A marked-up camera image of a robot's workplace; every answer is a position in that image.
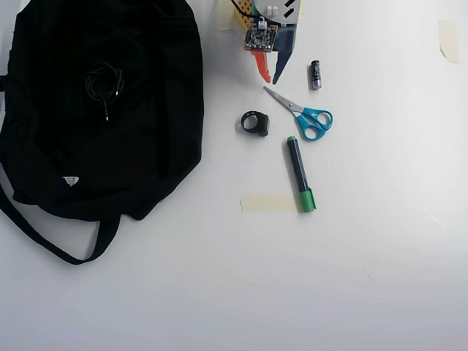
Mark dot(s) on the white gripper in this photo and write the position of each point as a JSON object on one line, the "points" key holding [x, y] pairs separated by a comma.
{"points": [[284, 55]]}

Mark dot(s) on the yellow perforated base plate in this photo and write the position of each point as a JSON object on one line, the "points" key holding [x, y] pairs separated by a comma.
{"points": [[243, 11]]}

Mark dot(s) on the long beige masking tape strip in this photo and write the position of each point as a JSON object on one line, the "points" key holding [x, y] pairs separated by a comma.
{"points": [[267, 203]]}

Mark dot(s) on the black cylindrical battery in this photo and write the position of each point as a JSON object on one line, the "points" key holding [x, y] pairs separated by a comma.
{"points": [[316, 75]]}

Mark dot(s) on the black fabric bag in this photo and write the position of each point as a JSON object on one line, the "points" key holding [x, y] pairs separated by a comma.
{"points": [[91, 164]]}

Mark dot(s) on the bare camera circuit board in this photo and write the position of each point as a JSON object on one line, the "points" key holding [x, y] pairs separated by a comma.
{"points": [[260, 36]]}

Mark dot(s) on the green-capped black marker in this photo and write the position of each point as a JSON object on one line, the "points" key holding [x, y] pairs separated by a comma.
{"points": [[300, 172]]}

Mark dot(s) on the pale masking tape piece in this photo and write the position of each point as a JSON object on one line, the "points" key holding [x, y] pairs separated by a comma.
{"points": [[225, 16]]}

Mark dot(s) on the short beige masking tape strip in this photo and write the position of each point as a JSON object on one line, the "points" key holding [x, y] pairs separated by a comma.
{"points": [[449, 40]]}

